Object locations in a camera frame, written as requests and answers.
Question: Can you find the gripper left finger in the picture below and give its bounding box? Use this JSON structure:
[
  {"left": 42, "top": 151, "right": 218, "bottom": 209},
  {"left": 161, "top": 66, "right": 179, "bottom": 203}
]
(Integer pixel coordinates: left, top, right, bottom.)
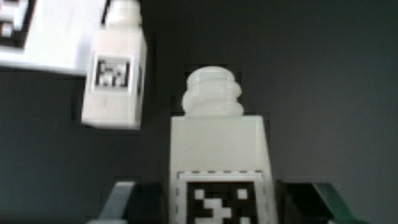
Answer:
[{"left": 86, "top": 181, "right": 165, "bottom": 224}]

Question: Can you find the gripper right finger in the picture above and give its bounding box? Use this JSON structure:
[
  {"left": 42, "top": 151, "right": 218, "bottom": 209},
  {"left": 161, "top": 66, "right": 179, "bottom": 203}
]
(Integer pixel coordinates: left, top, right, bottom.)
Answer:
[{"left": 275, "top": 181, "right": 369, "bottom": 224}]

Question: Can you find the white table leg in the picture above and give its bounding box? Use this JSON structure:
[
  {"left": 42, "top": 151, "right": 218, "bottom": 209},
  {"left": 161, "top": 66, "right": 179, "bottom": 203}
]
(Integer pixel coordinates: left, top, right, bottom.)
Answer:
[
  {"left": 168, "top": 66, "right": 278, "bottom": 224},
  {"left": 81, "top": 0, "right": 147, "bottom": 129}
]

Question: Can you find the white square table top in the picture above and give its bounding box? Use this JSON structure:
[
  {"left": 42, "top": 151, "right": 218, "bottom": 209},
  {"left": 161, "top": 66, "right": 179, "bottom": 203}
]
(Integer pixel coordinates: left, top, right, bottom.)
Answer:
[{"left": 0, "top": 0, "right": 106, "bottom": 76}]

